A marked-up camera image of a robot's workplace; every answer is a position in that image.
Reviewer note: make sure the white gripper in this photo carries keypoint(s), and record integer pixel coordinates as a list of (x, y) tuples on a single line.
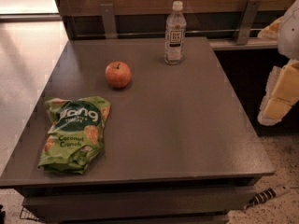
[(290, 34)]

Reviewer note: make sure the clear plastic water bottle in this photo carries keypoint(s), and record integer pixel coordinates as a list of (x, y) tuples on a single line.
[(174, 34)]

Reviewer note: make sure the red apple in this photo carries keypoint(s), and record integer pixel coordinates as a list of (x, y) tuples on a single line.
[(118, 75)]

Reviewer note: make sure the green rice chips bag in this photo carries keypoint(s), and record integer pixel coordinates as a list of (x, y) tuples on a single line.
[(76, 134)]

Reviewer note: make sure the right metal bracket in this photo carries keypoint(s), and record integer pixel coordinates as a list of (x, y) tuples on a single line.
[(242, 33)]

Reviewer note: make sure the metal bracket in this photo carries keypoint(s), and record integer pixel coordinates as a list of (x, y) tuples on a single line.
[(242, 33), (108, 19)]

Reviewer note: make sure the left metal bracket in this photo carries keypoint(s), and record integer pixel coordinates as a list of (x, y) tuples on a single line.
[(108, 19)]

